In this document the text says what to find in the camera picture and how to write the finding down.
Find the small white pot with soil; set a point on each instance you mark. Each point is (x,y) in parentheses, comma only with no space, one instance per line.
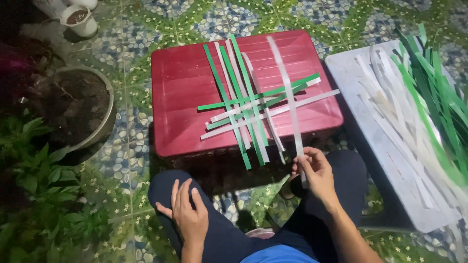
(82,22)

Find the dark sandal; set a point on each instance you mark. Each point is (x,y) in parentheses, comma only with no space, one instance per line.
(289,188)

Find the blue shirt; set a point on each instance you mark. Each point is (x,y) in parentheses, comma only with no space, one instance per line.
(278,255)

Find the dark blue trousers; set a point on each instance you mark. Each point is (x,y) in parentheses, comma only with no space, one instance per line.
(219,233)

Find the person's left hand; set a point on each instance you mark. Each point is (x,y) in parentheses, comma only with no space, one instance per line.
(188,222)

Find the green leafy plant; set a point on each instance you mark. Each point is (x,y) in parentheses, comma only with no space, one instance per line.
(40,190)

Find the white plant pot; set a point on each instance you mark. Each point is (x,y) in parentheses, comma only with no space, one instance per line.
(87,3)

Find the woven green and white strips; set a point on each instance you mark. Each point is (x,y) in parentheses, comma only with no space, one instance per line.
(241,106)

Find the pink plastic seat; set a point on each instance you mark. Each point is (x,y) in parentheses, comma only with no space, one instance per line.
(260,232)

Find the dark purple plant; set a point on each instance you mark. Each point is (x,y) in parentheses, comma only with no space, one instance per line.
(25,69)

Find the person's right hand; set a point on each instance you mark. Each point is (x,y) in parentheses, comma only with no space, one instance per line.
(320,179)

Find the large grey pot with soil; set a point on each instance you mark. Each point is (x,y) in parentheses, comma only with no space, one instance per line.
(76,106)

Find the long white plastic strip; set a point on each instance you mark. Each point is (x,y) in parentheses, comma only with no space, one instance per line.
(289,95)

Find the loose pile of weaving strips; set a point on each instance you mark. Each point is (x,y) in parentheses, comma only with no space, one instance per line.
(420,109)

